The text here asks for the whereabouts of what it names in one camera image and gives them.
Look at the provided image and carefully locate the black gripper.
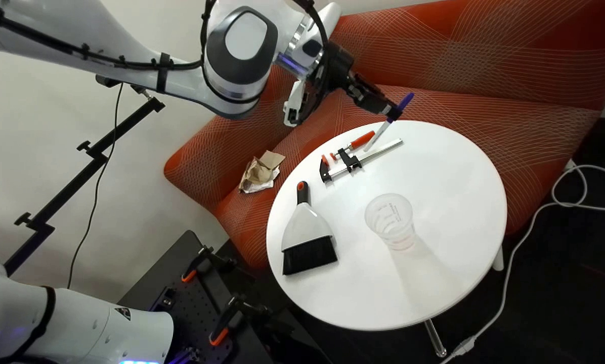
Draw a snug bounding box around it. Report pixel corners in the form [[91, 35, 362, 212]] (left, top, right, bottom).
[[316, 43, 405, 123]]

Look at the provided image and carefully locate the white marker with blue cap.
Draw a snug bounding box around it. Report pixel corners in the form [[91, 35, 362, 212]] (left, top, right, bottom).
[[365, 90, 417, 154]]

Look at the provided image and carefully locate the clear plastic cup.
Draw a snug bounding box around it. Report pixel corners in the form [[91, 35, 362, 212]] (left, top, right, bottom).
[[362, 189, 419, 254]]

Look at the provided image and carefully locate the orange fabric sofa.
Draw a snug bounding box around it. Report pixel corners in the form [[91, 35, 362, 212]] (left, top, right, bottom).
[[162, 0, 605, 271]]

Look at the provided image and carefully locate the crumpled brown paper wrapper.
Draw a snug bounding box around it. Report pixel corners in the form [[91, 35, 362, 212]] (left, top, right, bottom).
[[238, 149, 287, 196]]

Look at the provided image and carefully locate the white brush with black bristles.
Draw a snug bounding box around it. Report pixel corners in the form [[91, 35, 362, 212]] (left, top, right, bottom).
[[279, 179, 339, 277]]

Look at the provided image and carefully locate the white round table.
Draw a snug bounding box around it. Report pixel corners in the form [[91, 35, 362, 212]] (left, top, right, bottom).
[[264, 120, 510, 360]]

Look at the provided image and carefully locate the black clamp with orange grip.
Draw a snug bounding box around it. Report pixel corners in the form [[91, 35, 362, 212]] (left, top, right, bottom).
[[206, 292, 250, 350], [177, 245, 216, 284]]

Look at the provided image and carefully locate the bar clamp with orange handle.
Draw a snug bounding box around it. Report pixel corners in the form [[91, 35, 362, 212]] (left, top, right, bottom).
[[318, 130, 405, 185]]

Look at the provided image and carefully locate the white power cable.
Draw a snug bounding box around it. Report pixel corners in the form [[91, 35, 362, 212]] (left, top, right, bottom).
[[440, 160, 605, 364]]

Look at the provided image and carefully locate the black stereo camera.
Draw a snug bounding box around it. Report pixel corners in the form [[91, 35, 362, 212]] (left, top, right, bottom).
[[94, 72, 144, 92]]

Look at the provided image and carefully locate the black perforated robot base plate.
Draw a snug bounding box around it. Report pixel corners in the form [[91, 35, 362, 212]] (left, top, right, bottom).
[[118, 229, 279, 364]]

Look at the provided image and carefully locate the thin black camera cable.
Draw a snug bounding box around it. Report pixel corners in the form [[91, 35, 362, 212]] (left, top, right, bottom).
[[65, 83, 126, 288]]

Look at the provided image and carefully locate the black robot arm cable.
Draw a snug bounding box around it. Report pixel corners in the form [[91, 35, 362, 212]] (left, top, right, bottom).
[[0, 0, 332, 83]]

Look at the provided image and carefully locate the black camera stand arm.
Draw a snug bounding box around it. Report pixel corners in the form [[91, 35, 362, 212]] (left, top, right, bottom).
[[4, 89, 166, 275]]

